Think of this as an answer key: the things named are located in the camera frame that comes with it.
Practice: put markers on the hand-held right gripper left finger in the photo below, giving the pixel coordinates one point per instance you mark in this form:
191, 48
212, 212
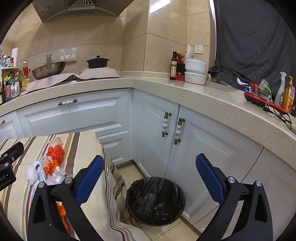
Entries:
90, 180

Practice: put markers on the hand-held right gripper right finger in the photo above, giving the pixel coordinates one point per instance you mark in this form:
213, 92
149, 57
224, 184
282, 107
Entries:
210, 178

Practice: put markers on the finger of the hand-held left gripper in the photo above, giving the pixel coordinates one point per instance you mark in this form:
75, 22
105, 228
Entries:
13, 150

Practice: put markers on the white tissue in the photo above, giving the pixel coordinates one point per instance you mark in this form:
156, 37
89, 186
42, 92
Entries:
32, 174

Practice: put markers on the clear plastic wrapper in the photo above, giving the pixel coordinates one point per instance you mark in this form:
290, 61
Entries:
56, 176

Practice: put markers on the white printed packet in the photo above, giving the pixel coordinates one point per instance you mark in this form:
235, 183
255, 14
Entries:
42, 169

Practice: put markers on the orange mesh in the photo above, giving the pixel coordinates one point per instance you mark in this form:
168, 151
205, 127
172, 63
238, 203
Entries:
51, 166

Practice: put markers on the clear wrapper with orange print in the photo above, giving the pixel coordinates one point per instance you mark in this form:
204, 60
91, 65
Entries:
55, 141

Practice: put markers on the orange mesh scrap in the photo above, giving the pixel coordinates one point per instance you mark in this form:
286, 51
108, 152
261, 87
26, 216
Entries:
63, 216

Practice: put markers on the black lined trash bin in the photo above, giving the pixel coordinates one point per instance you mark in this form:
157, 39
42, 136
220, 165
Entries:
155, 201

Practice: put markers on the white small cabinet front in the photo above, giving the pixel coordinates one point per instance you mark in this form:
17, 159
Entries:
11, 129

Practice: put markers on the striped tablecloth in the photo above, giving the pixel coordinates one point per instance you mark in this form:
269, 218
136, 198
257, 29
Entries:
20, 204

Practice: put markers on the white wide cabinet door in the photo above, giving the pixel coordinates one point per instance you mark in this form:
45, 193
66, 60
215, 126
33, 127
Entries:
208, 143

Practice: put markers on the white wide drawer front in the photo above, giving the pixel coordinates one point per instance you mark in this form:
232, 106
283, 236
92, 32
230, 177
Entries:
76, 120

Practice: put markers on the seasoning rack with bottles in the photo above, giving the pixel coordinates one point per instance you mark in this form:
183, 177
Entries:
9, 85

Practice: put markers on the yellow cooking oil bottle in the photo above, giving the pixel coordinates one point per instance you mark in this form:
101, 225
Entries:
26, 74

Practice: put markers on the white narrow cabinet door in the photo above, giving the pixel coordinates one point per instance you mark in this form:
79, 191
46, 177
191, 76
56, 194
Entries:
150, 129

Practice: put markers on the steel wok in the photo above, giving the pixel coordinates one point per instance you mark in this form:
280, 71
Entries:
48, 70

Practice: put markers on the seasoning bottles atop rack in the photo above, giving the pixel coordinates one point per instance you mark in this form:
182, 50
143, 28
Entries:
5, 60

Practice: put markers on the red tray with items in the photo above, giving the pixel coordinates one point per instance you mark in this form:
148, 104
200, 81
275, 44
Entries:
252, 97

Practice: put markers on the white round lidded container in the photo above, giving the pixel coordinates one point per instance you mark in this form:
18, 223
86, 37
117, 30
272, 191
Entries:
194, 78
195, 65

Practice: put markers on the green snack packet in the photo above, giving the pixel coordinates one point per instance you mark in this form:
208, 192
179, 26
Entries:
264, 89

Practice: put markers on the beige stove cover cloth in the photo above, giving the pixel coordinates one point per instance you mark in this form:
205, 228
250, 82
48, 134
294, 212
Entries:
97, 73

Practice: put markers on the red food packets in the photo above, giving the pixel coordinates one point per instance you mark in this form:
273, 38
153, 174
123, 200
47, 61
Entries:
180, 74

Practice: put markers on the white spray bottle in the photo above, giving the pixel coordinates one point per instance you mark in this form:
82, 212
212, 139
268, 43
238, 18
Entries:
280, 92

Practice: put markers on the yellow dish soap bottle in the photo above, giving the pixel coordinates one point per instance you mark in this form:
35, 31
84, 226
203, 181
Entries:
289, 97

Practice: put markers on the dark olive oil bottle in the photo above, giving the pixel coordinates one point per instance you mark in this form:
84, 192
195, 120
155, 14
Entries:
173, 68

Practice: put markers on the black lidded pot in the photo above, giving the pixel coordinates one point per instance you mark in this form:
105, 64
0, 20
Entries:
97, 63

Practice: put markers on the white plastic bag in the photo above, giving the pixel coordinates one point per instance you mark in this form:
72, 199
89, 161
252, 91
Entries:
189, 52

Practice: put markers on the dark grey cloth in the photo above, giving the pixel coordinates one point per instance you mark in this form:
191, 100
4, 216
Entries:
252, 41

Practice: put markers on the steel range hood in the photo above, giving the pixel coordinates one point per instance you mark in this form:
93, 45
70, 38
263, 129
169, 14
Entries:
78, 10

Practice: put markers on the white wall socket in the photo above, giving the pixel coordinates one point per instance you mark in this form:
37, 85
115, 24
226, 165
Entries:
198, 49

